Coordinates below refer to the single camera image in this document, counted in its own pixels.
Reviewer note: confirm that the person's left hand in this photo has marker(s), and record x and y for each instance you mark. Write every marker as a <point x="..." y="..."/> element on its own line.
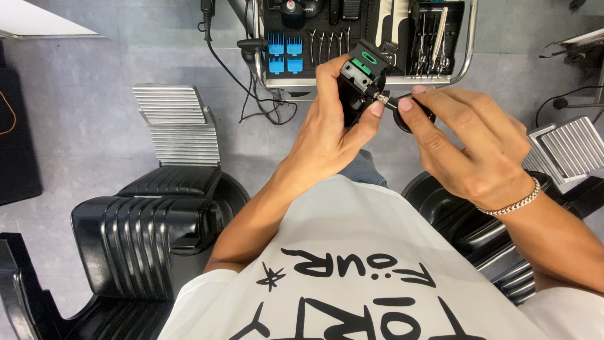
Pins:
<point x="316" y="146"/>

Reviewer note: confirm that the person's right hand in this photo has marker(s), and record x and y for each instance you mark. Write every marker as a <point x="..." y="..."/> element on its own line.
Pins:
<point x="476" y="151"/>

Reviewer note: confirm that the black hair clipper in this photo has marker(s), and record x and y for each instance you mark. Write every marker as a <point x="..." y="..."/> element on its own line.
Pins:
<point x="358" y="82"/>

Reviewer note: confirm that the small black screwdriver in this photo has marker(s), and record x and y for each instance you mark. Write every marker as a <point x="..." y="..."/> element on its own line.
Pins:
<point x="391" y="100"/>

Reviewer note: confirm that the blue jeans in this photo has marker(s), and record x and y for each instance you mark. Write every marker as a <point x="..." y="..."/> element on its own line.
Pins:
<point x="363" y="170"/>

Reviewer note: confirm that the chrome-framed tool trolley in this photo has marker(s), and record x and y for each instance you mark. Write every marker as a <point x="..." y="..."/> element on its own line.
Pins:
<point x="325" y="78"/>

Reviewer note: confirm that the black barber chair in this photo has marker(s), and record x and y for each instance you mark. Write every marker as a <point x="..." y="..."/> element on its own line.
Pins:
<point x="137" y="236"/>
<point x="462" y="226"/>

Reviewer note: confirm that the blue clipper guard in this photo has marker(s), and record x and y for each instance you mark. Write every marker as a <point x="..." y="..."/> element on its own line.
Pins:
<point x="294" y="46"/>
<point x="295" y="65"/>
<point x="276" y="65"/>
<point x="276" y="43"/>

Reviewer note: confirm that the chrome ribbed footrest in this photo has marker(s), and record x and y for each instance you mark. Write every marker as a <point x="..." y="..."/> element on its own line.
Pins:
<point x="181" y="127"/>
<point x="566" y="146"/>

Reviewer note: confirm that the silver scissors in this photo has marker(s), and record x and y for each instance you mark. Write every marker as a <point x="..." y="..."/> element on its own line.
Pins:
<point x="422" y="47"/>
<point x="444" y="61"/>

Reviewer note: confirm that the silver hair clip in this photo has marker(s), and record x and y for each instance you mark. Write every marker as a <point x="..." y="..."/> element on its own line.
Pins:
<point x="321" y="47"/>
<point x="339" y="42"/>
<point x="348" y="38"/>
<point x="331" y="45"/>
<point x="312" y="47"/>

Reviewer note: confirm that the white printed t-shirt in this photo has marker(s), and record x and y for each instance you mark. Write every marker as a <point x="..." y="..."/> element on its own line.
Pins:
<point x="358" y="255"/>

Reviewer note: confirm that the black hair dryer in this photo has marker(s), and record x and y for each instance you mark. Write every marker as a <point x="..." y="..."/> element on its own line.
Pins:
<point x="250" y="45"/>

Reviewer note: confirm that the black bottle with red cap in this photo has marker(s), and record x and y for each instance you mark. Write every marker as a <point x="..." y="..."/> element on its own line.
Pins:
<point x="292" y="16"/>

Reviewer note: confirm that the black trimmer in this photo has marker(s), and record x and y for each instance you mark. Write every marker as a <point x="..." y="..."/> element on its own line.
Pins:
<point x="334" y="12"/>

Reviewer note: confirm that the black clipper guard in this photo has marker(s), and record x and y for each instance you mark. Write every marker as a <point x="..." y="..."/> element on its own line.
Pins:
<point x="351" y="9"/>

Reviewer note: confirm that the metal stand base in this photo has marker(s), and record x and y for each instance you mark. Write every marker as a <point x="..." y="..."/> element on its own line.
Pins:
<point x="575" y="49"/>

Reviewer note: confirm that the white comb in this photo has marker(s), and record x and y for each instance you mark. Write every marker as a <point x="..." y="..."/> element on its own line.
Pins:
<point x="383" y="21"/>
<point x="400" y="19"/>

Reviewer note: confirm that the black floor mat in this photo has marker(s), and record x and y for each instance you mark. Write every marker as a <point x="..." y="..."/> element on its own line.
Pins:
<point x="19" y="141"/>

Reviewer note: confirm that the white table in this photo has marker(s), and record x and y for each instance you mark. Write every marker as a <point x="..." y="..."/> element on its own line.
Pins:
<point x="37" y="16"/>

